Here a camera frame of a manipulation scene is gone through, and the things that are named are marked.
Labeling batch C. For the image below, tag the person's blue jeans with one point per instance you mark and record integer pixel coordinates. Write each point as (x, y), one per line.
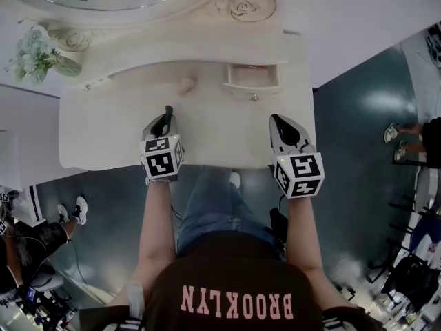
(213, 209)

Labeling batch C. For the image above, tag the white chair black legs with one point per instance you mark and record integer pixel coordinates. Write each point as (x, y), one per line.
(423, 185)

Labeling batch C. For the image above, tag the green vase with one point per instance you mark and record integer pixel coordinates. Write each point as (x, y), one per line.
(67, 65)

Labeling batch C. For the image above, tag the person's brown t-shirt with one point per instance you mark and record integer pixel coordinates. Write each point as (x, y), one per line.
(237, 278)

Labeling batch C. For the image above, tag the person's white shoe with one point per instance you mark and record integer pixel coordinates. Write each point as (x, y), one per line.
(235, 178)

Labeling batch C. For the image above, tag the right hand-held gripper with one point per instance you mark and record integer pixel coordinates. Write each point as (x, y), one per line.
(306, 167)

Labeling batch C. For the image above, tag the cream vanity dressing table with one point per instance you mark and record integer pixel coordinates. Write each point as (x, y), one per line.
(224, 133)

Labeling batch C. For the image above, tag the blue chair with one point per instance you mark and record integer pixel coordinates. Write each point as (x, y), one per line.
(427, 229)

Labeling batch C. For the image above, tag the black office chair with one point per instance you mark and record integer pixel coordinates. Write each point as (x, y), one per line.
(410, 281)

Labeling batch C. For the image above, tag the white flower bouquet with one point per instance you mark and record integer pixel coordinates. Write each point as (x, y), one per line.
(34, 53)

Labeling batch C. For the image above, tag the person's left forearm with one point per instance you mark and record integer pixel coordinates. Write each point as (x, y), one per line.
(156, 219)

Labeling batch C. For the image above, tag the beige makeup sponge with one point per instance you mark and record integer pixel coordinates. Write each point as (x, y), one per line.
(186, 85)

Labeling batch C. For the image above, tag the person's right forearm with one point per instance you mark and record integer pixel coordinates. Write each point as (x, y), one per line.
(299, 233)

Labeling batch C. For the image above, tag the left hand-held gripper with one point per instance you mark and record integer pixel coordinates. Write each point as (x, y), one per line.
(158, 164)

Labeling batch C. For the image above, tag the white cabinet black stripe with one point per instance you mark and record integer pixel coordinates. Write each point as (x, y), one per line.
(24, 202)

